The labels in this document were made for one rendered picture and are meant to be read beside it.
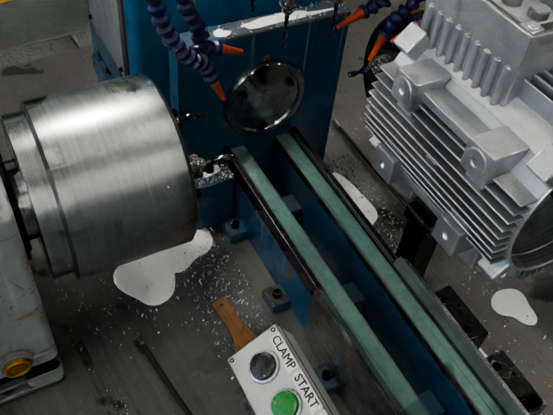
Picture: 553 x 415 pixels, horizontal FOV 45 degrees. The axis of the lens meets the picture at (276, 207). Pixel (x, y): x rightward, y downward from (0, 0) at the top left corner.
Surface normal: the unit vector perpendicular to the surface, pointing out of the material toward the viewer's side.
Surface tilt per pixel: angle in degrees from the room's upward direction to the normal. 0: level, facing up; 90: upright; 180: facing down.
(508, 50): 90
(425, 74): 1
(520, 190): 1
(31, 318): 89
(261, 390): 32
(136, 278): 0
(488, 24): 90
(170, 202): 69
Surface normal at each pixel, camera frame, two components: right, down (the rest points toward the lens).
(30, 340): 0.47, 0.68
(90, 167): 0.36, -0.08
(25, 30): 0.08, -0.66
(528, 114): -0.39, -0.42
